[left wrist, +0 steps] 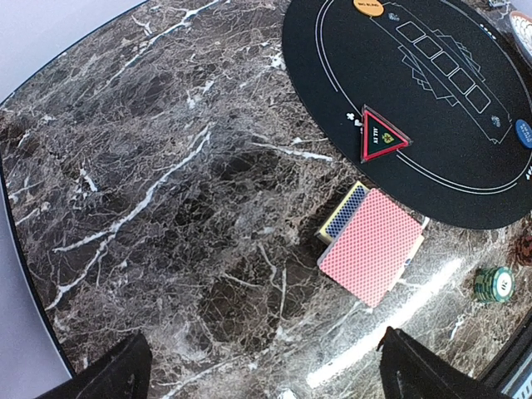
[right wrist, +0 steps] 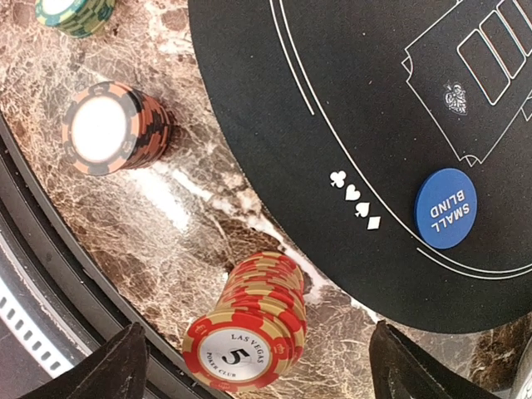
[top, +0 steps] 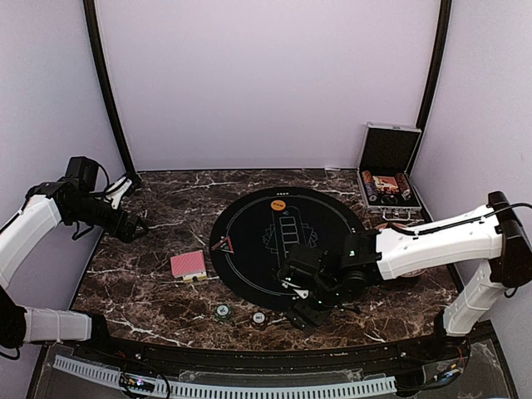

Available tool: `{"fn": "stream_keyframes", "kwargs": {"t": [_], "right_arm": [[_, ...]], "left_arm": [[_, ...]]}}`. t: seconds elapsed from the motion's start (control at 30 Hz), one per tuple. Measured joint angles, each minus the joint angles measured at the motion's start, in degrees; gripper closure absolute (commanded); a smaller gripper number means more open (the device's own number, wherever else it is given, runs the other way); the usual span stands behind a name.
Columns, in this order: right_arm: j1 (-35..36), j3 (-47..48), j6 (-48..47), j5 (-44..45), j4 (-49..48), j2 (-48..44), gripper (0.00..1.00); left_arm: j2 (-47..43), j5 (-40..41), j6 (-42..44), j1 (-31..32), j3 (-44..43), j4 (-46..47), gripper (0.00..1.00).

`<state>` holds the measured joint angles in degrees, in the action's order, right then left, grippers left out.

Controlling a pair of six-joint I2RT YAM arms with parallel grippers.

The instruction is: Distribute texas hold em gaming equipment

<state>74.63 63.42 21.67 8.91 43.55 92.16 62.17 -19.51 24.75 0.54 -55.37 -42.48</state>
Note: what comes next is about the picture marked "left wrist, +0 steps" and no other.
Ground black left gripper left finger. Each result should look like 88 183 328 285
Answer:
41 332 152 399

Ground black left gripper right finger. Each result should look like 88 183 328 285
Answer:
380 327 499 398

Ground orange big blind button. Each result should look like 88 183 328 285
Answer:
352 0 384 17

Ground red backed card deck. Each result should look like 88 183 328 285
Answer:
318 189 422 308

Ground green poker chip stack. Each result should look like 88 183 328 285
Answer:
473 267 515 303

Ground black red poker chip stack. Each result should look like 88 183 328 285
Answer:
510 233 532 266

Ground blue backed card deck box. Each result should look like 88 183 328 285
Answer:
316 181 369 244

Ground red triangle all-in marker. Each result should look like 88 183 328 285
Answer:
361 105 412 163

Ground blue small blind button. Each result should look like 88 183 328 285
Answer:
515 119 532 150

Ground round black poker mat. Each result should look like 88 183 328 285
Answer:
282 1 531 229

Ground patterned ceramic plate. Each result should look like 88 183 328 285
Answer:
510 11 531 47

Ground white slotted cable duct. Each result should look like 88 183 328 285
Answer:
502 377 532 399

